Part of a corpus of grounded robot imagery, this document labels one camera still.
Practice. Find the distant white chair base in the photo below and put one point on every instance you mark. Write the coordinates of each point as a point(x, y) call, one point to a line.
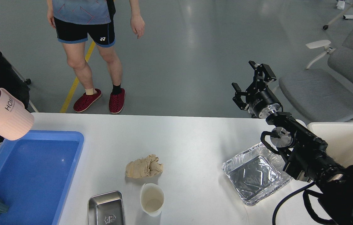
point(342, 14)

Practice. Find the white paper cup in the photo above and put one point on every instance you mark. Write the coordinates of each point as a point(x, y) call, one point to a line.
point(152, 199)

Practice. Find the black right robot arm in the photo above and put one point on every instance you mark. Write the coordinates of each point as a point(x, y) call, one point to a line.
point(328, 198)

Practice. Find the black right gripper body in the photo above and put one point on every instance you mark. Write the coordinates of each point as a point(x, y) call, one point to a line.
point(260, 99)

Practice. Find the crumpled brown paper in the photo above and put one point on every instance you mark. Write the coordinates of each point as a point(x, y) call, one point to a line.
point(146, 167)

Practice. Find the stainless steel tray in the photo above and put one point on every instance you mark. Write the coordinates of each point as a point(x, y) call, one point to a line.
point(106, 209)

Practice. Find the cream plastic bin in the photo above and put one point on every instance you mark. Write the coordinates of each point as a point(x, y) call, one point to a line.
point(339, 137)

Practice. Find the blue plastic bin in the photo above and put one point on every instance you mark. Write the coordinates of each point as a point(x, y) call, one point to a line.
point(36, 173)

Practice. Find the grey office chair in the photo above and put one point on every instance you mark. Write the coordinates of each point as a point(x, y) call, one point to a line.
point(323, 92)

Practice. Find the pink ribbed mug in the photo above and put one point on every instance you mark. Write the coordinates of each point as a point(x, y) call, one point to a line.
point(15, 120)

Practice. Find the aluminium foil tray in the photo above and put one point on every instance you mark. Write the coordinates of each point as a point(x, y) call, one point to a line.
point(256, 173)

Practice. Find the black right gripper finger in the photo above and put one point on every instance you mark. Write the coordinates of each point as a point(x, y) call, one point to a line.
point(237, 99)
point(263, 72)

